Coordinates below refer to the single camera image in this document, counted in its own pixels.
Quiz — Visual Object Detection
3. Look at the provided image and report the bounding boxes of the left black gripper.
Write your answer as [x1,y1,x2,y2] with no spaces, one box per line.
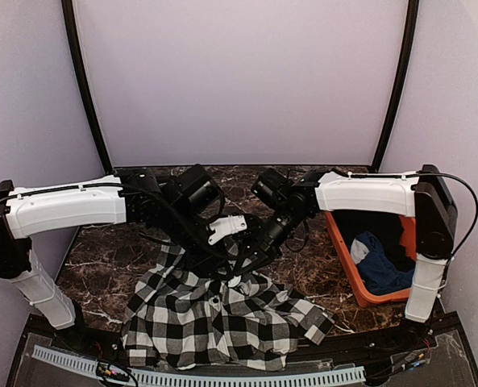
[162,203,234,281]

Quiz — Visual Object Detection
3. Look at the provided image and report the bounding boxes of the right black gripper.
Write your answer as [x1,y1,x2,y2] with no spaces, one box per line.
[232,203,306,275]

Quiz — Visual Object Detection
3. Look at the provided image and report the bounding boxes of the black white plaid shirt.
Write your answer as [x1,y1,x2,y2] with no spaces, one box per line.
[121,247,335,372]

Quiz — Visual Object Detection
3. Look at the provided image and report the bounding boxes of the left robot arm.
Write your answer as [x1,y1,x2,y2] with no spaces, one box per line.
[0,164,247,352]

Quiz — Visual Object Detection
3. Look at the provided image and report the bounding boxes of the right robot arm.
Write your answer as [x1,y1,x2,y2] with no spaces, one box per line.
[233,164,461,350]

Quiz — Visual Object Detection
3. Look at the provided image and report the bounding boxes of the orange plastic basket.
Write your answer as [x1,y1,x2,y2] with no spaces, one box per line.
[325,210,416,307]

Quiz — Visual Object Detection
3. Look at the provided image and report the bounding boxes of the blue garment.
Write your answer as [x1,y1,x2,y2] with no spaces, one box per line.
[350,231,415,296]

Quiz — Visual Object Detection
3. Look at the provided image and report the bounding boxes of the black garment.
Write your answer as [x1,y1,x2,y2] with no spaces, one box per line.
[331,210,415,272]

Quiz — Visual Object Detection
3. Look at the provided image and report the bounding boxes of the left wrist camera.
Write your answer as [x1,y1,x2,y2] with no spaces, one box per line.
[208,214,247,246]

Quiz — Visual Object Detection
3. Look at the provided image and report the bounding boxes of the black front rail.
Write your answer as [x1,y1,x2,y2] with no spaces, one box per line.
[26,312,460,370]

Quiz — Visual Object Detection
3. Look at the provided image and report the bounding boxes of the white slotted cable duct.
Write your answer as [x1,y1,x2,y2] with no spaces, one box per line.
[31,344,366,387]

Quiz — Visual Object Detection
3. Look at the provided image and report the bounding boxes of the left black frame post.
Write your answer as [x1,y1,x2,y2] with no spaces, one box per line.
[61,0,113,173]

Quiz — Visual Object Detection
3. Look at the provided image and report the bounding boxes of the black frame post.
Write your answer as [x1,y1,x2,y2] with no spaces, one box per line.
[370,0,420,173]
[61,0,113,173]

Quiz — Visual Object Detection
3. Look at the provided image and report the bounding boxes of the right black frame post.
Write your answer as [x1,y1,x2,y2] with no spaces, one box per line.
[370,0,420,173]

